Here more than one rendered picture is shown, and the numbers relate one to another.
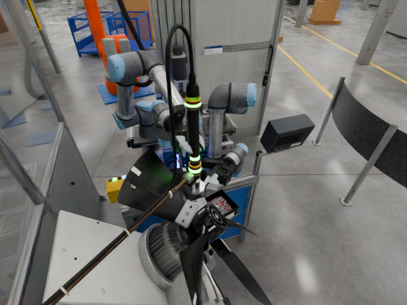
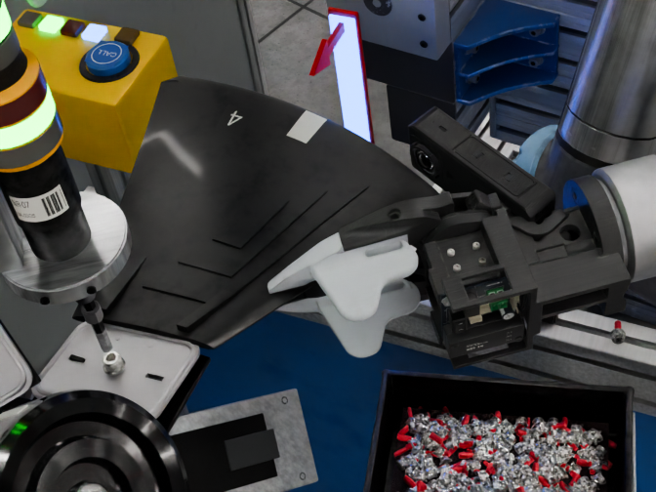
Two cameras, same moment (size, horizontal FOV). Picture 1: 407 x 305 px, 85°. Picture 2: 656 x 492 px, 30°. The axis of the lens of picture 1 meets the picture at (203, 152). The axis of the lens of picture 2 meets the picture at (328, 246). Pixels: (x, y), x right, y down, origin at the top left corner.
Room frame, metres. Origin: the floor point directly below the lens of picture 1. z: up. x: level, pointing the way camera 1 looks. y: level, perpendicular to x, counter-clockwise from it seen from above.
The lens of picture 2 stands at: (0.39, -0.40, 1.77)
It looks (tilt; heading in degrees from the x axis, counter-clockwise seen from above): 48 degrees down; 50
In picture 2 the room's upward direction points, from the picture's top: 10 degrees counter-clockwise
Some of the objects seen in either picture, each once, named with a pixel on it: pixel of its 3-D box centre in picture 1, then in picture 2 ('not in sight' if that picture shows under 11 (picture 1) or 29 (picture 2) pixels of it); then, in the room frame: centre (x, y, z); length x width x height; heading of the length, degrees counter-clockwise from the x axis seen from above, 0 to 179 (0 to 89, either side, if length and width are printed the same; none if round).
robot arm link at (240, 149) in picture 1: (237, 153); not in sight; (0.92, -0.18, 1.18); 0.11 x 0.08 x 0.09; 146
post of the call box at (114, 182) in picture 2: not in sight; (108, 168); (0.81, 0.43, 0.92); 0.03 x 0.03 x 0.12; 19
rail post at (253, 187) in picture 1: (246, 215); not in sight; (1.08, -0.35, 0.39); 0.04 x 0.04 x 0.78; 19
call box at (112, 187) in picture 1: (124, 188); (82, 95); (0.81, 0.43, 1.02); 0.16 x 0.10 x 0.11; 109
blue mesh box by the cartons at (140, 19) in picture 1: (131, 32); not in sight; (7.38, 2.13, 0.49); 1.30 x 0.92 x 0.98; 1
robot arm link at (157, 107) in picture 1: (162, 112); not in sight; (0.81, 0.17, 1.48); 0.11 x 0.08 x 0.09; 29
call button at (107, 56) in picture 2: not in sight; (108, 59); (0.83, 0.38, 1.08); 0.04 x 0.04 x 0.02
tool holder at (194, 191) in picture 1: (194, 180); (20, 194); (0.56, 0.03, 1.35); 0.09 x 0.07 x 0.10; 144
